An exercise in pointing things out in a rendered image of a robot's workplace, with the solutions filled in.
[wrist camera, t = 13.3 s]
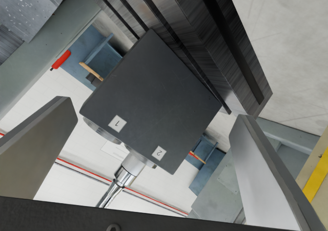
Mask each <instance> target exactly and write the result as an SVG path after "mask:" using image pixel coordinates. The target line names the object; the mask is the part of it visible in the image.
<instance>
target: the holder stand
mask: <svg viewBox="0 0 328 231"><path fill-rule="evenodd" d="M221 107H222V104H221V103H220V102H219V101H218V100H217V99H216V98H215V97H214V96H213V95H212V93H211V92H210V91H209V90H208V89H207V88H206V87H205V86H204V85H203V84H202V83H201V82H200V80H199V79H198V78H197V77H196V76H195V75H194V74H193V73H192V72H191V71H190V70H189V68H188V67H187V66H186V65H185V64H184V63H183V62H182V61H181V60H180V59H179V58H178V57H177V55H176V54H175V53H174V52H173V51H172V50H171V49H170V48H169V47H168V46H167V45H166V43H165V42H164V41H163V40H162V39H161V38H160V37H159V36H158V35H157V34H156V33H155V32H154V30H153V29H149V30H148V31H147V32H146V33H145V34H144V35H143V36H142V37H141V38H140V39H139V40H138V41H136V42H135V43H134V45H133V46H132V47H131V48H130V49H129V51H128V52H127V53H126V54H125V55H124V56H123V57H122V59H121V60H120V61H119V62H118V63H117V64H116V66H115V67H114V68H113V69H112V70H111V71H110V73H109V74H108V75H107V76H106V77H105V78H104V80H103V81H102V82H101V83H100V84H99V85H98V87H97V88H96V89H95V90H94V91H93V92H92V94H91V95H90V96H89V97H88V98H87V99H86V100H85V102H84V103H83V104H82V106H81V108H80V110H79V113H80V114H81V115H82V116H83V120H84V122H85V123H86V124H87V125H88V126H89V127H90V128H92V129H93V130H94V131H95V132H96V133H98V134H99V135H101V136H102V137H104V138H105V139H107V140H109V141H110V142H112V143H115V144H117V145H120V144H121V143H122V142H123V143H124V146H125V147H126V149H127V150H128V151H129V152H130V153H131V154H132V155H134V156H135V157H136V158H137V159H138V160H140V161H141V162H143V163H144V164H145V165H147V166H149V167H150V168H153V169H155V168H156V167H157V166H159V167H160V168H162V169H163V170H165V171H166V172H168V173H169V174H171V175H174V173H175V172H176V170H177V169H178V168H179V166H180V165H181V163H182V162H183V161H184V159H185V158H186V156H187V155H188V154H189V152H190V151H191V150H192V148H193V147H194V145H195V144H196V143H197V141H198V140H199V138H200V137H201V135H202V134H203V132H204V131H205V130H206V128H207V127H208V125H209V124H210V123H211V121H212V120H213V118H214V117H215V116H216V114H217V113H218V111H219V110H220V108H221Z"/></svg>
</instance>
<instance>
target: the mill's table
mask: <svg viewBox="0 0 328 231"><path fill-rule="evenodd" d="M93 1H94V2H95V3H96V4H97V5H98V6H99V7H100V8H101V9H102V10H103V11H104V12H105V13H106V14H107V15H108V16H109V18H110V19H111V20H112V21H113V22H114V23H115V24H116V25H117V26H118V27H119V28H120V29H121V31H122V32H123V33H124V34H125V35H126V36H127V37H128V38H129V39H130V40H131V41H132V43H133V44H134V43H135V42H136V41H138V40H139V39H140V38H141V37H142V36H143V35H144V34H145V33H146V32H147V31H148V30H149V29H153V30H154V32H155V33H156V34H157V35H158V36H159V37H160V38H161V39H162V40H163V41H164V42H165V43H166V45H167V46H168V47H169V48H170V49H171V50H172V51H173V52H174V53H175V54H176V55H177V57H178V58H179V59H180V60H181V61H182V62H183V63H184V64H185V65H186V66H187V67H188V68H189V70H190V71H191V72H192V73H193V74H194V75H195V76H196V77H197V78H198V79H199V80H200V82H201V83H202V84H203V85H204V86H205V87H206V88H207V89H208V90H209V91H210V92H211V93H212V95H213V96H214V97H215V98H216V99H217V100H218V101H219V102H220V103H221V104H222V107H221V108H220V110H219V112H221V113H224V114H227V115H230V114H231V112H232V113H233V114H234V115H235V117H237V116H238V115H239V114H242V115H252V116H253V118H254V119H255V120H256V119H257V117H258V116H259V114H260V113H261V111H262V110H263V108H264V107H265V105H266V104H267V102H268V101H269V99H270V97H271V96H272V94H273V92H272V90H271V88H270V86H269V83H268V81H267V79H266V76H265V74H264V72H263V69H262V67H261V65H260V63H259V60H258V58H257V56H256V54H255V51H254V49H253V47H252V44H251V42H250V40H249V38H248V35H247V33H246V31H245V28H244V26H243V24H242V22H241V19H240V17H239V15H238V12H237V10H236V8H235V6H234V3H233V1H232V0H93Z"/></svg>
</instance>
